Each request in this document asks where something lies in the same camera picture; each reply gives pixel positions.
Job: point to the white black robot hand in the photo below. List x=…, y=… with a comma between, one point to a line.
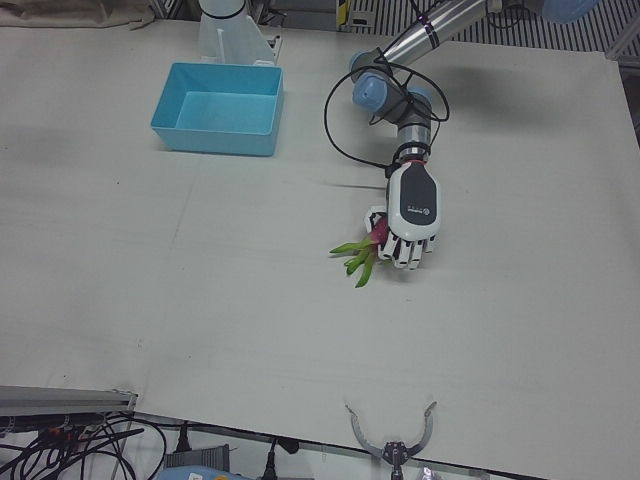
x=415, y=200

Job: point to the pink dragon fruit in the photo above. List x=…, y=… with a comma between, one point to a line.
x=381, y=234

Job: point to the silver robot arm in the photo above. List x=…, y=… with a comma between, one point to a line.
x=425, y=30

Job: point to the light blue plastic bin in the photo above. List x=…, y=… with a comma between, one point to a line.
x=220, y=142

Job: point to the grey metal claw tool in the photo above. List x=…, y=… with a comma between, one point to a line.
x=395, y=447

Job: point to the grey blue teach pendant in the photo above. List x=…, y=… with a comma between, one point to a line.
x=200, y=457

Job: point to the beige cloth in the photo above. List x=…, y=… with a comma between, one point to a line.
x=75, y=12

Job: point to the yellow black hazard post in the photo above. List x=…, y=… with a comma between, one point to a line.
x=343, y=10

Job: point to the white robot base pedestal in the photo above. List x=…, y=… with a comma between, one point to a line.
x=225, y=35

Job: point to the aluminium profile rail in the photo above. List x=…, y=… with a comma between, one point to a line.
x=60, y=400

